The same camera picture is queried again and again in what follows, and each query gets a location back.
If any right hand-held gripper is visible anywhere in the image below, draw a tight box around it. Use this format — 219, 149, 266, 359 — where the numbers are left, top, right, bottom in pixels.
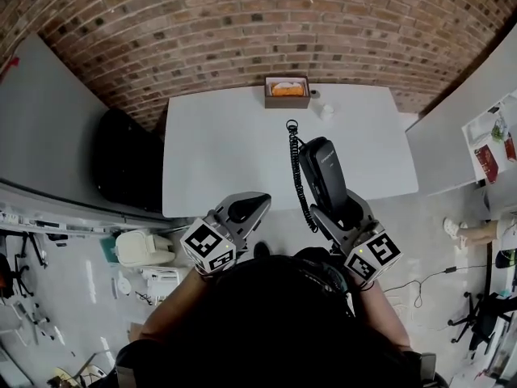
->
309, 188, 406, 291

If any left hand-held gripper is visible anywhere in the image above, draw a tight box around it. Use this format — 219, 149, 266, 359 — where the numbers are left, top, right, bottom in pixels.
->
179, 191, 272, 277

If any black telephone handset with cord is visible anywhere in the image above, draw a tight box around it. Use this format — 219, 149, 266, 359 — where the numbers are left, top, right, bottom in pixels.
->
284, 118, 355, 234

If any person's left forearm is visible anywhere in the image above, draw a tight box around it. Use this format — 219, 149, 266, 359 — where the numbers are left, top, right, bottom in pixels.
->
140, 268, 220, 341

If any person's right forearm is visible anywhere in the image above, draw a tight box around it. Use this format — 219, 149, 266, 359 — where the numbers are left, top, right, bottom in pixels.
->
354, 280, 411, 352

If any black swivel office chair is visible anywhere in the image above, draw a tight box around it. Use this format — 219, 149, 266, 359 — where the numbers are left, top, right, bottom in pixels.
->
0, 232, 50, 299
448, 291, 517, 355

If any white boxy device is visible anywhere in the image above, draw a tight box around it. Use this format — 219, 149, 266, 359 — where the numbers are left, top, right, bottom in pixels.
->
141, 266, 182, 299

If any white plastic bin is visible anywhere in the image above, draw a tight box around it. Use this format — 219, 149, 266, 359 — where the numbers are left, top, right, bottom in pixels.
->
114, 229, 177, 268

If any brown tissue box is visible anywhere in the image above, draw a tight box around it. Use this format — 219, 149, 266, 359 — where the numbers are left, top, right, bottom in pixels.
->
263, 75, 312, 111

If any person's dark shirt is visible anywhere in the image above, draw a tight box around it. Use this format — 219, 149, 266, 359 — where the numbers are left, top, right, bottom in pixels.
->
86, 247, 449, 388

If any orange tissue pack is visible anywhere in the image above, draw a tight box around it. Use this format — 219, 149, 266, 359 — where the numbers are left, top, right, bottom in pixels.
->
271, 80, 305, 98

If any white round object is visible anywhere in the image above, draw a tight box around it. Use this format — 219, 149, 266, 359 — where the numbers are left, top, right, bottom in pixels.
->
116, 270, 133, 296

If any teal box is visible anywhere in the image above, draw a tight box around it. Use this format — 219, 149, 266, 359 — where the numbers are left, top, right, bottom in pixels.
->
99, 235, 121, 265

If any large red book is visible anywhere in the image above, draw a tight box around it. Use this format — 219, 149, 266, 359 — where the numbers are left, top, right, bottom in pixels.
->
475, 143, 502, 183

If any white shelf unit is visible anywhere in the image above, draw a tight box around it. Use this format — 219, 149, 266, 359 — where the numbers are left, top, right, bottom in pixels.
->
461, 99, 517, 186

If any cardboard piece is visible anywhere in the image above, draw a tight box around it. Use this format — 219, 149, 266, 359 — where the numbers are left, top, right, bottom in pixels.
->
128, 320, 148, 343

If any blue and black bag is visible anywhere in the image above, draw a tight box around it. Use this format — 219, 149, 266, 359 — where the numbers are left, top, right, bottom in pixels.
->
494, 248, 517, 272

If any black floor cable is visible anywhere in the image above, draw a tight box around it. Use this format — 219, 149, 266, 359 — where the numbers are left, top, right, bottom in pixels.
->
380, 271, 449, 311

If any grey shoulder strap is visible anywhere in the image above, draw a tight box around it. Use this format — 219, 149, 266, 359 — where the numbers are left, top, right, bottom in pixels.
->
418, 351, 438, 388
114, 361, 135, 388

